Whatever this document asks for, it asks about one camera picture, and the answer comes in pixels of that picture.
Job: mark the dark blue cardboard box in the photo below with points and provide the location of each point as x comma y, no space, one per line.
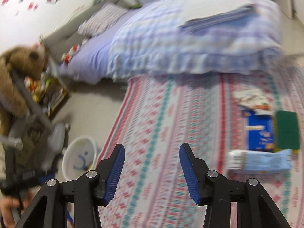
260,130

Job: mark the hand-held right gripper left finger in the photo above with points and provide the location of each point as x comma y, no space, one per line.
115,171

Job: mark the grey headboard cushion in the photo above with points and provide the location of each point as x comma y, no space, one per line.
61,36

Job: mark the folded grey white sheet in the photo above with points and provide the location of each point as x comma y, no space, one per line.
218,7

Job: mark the white plastic basket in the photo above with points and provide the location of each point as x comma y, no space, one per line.
78,152

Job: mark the plaid pillow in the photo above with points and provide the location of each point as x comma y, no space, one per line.
102,20

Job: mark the patterned striped floor mat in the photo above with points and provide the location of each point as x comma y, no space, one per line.
161,114

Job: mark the printed wrapper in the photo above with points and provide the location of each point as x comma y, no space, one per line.
254,99

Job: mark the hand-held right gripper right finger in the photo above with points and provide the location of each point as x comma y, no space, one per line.
187,171

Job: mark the bed with purple sheet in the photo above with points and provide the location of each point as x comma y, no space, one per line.
95,57

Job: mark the brown teddy bear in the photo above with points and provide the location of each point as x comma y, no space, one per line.
16,76

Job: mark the blue and white milk carton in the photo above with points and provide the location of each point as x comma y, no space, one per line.
261,160

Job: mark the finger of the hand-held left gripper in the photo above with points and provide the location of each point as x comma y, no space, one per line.
47,178

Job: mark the shelf of small toys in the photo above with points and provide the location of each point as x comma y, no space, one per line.
49,92

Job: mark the red and white plush toy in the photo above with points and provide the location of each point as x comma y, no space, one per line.
71,53

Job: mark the green and yellow sponge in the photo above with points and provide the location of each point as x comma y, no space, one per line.
287,128

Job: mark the blue plaid folded quilt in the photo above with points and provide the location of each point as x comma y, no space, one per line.
190,42

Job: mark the person's left hand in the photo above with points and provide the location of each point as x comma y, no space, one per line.
8,209

